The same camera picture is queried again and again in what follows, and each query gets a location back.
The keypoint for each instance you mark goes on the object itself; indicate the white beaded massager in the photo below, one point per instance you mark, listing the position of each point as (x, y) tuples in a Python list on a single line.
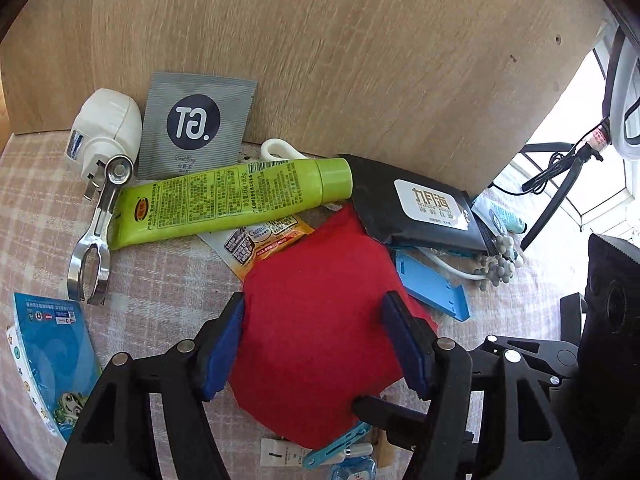
[(495, 270)]

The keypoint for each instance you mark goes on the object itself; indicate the teal plastic clip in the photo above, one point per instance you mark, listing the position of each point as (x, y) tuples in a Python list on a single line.
[(349, 445)]

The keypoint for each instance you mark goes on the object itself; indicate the blue plastic card holder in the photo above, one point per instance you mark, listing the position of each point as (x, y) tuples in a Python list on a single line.
[(431, 288)]

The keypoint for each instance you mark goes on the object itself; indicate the black wet wipes pack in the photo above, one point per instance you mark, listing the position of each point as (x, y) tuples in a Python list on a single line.
[(401, 209)]

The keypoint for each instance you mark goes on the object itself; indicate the black tripod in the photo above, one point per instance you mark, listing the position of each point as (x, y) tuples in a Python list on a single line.
[(566, 160)]

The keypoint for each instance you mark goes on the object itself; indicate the metal eyelash curler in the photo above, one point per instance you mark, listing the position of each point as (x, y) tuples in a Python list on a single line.
[(117, 173)]

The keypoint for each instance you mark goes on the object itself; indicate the teal hand cream tube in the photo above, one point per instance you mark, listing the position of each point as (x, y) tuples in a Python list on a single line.
[(499, 219)]

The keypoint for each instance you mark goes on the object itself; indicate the white travel plug adapter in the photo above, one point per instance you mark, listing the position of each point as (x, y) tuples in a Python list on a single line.
[(109, 123)]

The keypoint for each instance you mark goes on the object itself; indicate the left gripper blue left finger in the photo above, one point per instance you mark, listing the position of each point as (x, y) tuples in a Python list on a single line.
[(114, 438)]

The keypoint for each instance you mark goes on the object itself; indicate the white ring light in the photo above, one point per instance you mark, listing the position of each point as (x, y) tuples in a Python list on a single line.
[(623, 62)]

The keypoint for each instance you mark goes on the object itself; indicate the blue card packet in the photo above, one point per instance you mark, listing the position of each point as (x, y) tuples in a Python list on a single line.
[(54, 356)]

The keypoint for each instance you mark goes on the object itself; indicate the lime green tube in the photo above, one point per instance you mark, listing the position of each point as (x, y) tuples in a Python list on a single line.
[(226, 199)]

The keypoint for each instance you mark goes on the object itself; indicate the blue hand sanitizer bottle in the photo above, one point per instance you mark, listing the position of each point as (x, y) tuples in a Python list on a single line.
[(356, 468)]

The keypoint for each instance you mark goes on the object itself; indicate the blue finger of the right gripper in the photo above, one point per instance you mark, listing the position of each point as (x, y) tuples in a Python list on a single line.
[(404, 428), (551, 361)]

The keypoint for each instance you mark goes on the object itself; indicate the red cloth pouch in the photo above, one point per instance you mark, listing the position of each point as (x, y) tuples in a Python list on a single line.
[(312, 337)]

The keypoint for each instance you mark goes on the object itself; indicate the wooden clothespin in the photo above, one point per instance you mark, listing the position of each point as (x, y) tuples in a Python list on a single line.
[(384, 453)]

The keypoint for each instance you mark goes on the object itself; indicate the grey TG sachet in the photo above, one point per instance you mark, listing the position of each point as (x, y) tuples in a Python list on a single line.
[(192, 123)]

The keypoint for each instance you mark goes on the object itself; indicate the small white cream tube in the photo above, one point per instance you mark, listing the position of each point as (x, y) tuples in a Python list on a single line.
[(281, 453)]

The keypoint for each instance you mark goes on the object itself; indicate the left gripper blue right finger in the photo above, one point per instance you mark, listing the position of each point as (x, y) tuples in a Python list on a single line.
[(496, 426)]

